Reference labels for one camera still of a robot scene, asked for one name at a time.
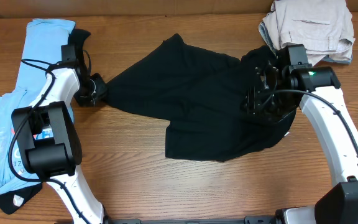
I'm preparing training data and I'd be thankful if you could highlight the black t-shirt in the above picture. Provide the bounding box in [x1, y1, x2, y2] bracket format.
[104, 34, 295, 162]

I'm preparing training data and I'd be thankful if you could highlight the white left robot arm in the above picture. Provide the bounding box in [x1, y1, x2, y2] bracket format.
[9, 60, 109, 223]

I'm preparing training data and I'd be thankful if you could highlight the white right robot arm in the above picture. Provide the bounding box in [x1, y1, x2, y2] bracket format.
[243, 45, 358, 224]

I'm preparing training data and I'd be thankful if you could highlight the light blue printed t-shirt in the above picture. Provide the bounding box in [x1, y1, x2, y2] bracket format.
[0, 19, 75, 195]

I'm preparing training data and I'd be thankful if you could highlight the beige folded shirt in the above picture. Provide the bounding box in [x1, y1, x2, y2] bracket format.
[259, 0, 356, 65]

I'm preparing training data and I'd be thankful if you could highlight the black garment under blue shirt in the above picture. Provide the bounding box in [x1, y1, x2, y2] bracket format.
[0, 28, 90, 215]

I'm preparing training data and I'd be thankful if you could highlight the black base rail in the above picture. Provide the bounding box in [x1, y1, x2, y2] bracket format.
[54, 207, 319, 224]

